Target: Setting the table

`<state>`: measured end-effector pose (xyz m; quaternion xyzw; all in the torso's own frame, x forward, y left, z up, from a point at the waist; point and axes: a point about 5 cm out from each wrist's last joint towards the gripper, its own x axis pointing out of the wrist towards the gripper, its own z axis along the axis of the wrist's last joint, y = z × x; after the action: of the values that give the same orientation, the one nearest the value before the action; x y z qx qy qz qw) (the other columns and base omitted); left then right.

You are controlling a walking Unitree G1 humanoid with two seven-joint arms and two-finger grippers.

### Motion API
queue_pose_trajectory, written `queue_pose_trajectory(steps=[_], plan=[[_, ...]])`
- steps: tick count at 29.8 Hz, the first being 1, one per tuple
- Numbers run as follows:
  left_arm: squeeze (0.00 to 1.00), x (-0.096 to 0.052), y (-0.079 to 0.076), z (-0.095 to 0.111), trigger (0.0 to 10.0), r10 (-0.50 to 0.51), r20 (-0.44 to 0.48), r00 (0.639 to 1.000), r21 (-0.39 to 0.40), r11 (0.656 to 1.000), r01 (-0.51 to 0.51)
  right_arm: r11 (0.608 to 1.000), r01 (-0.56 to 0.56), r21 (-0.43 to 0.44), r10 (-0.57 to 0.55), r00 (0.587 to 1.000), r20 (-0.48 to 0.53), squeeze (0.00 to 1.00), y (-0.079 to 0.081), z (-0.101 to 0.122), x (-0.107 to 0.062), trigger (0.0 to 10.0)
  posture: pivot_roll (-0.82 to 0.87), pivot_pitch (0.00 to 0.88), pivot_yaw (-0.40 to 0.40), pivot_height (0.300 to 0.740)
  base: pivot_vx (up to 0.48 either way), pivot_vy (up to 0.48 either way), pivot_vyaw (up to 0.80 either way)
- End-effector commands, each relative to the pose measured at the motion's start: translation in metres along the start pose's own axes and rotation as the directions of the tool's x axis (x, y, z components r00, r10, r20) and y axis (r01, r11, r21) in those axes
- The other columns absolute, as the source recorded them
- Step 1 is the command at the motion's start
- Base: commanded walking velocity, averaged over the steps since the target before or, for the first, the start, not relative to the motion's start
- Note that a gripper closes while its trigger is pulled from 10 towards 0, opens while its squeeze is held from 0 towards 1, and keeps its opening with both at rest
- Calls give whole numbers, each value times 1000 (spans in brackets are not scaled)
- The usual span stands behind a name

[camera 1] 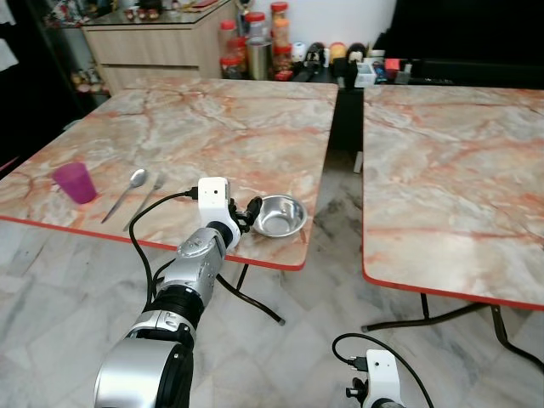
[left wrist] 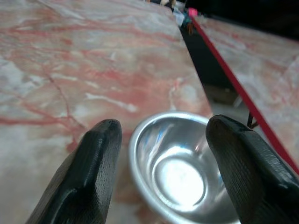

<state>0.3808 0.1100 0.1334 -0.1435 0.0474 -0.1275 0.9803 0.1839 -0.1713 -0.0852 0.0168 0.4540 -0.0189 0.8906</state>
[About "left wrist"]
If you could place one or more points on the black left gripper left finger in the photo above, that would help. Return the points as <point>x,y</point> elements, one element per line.
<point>93,168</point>

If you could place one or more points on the red table edge trim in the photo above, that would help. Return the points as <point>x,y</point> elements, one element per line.
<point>233,81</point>

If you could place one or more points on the pink plastic object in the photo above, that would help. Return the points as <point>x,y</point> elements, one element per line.
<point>192,11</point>

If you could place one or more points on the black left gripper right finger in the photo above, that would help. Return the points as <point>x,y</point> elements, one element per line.
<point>247,172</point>

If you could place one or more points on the teal plastic object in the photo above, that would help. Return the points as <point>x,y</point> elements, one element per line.
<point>187,21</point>

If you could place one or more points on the clear plastic container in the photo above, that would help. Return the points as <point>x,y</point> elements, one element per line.
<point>179,16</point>

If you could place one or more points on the small stainless steel bowl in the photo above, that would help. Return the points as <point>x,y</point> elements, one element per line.
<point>180,182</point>

